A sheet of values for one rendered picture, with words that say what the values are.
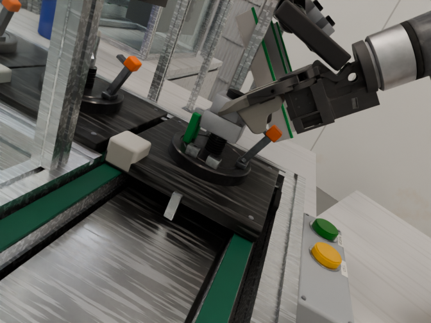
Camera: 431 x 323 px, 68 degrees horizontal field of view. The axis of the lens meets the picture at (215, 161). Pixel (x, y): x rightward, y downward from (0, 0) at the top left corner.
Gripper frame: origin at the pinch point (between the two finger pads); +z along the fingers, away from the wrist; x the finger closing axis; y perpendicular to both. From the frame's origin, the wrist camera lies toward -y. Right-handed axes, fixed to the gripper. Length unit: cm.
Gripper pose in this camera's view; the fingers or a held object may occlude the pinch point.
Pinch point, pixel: (228, 104)
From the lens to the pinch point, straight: 50.4
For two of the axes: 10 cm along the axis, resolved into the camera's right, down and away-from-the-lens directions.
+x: 2.8, -3.2, 9.0
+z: -8.8, 2.8, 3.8
